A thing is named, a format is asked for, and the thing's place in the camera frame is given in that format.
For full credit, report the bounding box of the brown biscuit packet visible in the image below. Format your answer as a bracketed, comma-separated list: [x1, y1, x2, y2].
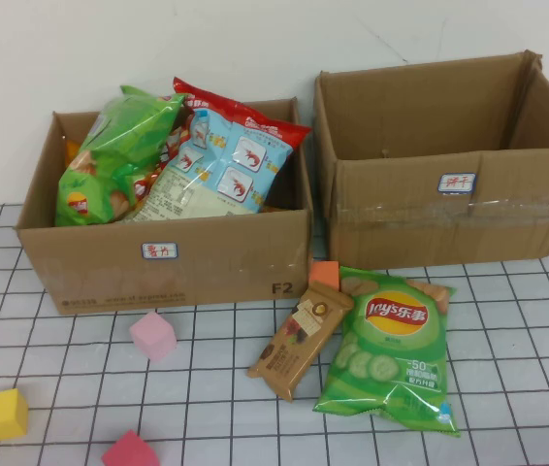
[246, 279, 356, 403]

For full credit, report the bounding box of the orange foam cube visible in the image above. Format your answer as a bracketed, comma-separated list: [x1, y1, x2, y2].
[307, 260, 341, 295]

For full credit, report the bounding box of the taped cardboard box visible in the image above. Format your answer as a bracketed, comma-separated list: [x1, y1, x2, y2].
[313, 48, 549, 271]

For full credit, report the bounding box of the green Lay's cucumber chips bag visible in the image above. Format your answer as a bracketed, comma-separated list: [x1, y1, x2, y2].
[312, 265, 461, 438]

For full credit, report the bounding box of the red shrimp chips bag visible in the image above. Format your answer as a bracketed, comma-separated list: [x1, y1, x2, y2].
[123, 76, 312, 224]

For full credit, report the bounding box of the orange snack bag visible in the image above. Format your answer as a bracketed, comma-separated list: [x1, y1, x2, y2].
[63, 138, 84, 171]

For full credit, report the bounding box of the crumpled green Lay's chips bag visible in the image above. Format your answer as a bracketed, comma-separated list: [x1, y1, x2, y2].
[54, 85, 188, 228]

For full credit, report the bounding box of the pink foam cube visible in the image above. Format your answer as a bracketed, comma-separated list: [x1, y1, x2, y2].
[128, 311, 178, 363]

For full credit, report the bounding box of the red foam cube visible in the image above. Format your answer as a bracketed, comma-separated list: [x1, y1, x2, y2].
[100, 429, 162, 466]

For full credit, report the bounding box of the blue-bordered label on taped box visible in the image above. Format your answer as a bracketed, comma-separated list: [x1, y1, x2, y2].
[437, 173, 477, 195]

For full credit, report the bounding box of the yellow foam cube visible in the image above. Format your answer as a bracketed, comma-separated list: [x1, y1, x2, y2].
[0, 387, 30, 442]

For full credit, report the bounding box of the blue-bordered label on F2 box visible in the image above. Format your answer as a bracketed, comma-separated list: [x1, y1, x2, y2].
[141, 241, 179, 263]

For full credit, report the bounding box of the cardboard box with F2 print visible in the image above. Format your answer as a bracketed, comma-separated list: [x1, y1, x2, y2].
[15, 99, 314, 316]

